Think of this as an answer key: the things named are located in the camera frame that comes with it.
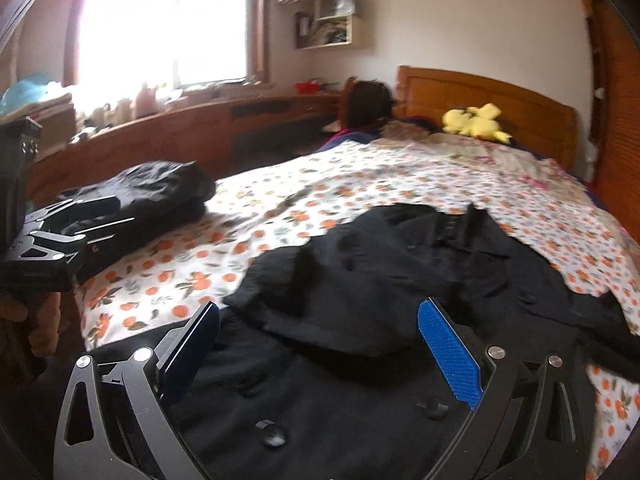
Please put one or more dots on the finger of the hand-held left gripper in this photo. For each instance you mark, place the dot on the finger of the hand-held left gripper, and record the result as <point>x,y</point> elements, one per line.
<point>100,227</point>
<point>75,212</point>

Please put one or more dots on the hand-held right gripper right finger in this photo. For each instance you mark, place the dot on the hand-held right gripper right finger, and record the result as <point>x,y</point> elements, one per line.
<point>450,350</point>

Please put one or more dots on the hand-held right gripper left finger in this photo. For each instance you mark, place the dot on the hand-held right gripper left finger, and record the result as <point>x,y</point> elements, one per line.
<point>190,355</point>

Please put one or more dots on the black coat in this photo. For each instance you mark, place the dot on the black coat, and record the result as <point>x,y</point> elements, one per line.
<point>350,280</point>

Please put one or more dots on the person's left hand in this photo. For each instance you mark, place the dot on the person's left hand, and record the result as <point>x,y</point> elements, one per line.
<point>45,325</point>

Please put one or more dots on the folded dark garment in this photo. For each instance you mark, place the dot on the folded dark garment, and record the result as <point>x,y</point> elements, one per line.
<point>160,185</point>

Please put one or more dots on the light blue plastic bag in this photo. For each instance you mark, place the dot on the light blue plastic bag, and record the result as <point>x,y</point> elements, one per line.
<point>25,90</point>

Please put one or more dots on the pink bottle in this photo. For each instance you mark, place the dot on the pink bottle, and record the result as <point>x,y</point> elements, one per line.
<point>145,100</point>

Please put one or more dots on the wooden desk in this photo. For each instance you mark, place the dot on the wooden desk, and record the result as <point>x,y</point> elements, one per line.
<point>200,130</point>

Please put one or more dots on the bed with orange-print sheet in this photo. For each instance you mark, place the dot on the bed with orange-print sheet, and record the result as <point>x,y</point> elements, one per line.
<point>300,195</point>

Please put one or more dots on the pale floral quilt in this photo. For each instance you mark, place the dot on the pale floral quilt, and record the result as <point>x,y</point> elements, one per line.
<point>500,160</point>

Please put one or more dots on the window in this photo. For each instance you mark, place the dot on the window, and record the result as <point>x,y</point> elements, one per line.
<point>160,20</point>

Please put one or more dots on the yellow plush toy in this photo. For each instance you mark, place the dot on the yellow plush toy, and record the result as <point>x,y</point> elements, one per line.
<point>475,120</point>

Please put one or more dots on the navy blue under sheet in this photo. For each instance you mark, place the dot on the navy blue under sheet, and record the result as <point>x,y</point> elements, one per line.
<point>345,140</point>

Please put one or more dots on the red basket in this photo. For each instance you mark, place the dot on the red basket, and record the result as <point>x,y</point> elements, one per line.
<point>306,88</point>

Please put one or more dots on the dark backpack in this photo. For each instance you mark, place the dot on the dark backpack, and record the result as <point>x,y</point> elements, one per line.
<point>365,105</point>

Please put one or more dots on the wooden headboard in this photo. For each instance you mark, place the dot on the wooden headboard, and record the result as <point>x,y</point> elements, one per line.
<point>440,90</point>

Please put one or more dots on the wooden slatted wardrobe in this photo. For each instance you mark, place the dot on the wooden slatted wardrobe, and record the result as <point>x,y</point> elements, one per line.
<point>615,110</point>

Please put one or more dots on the white wall shelf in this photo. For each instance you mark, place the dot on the white wall shelf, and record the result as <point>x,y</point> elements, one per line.
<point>332,10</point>

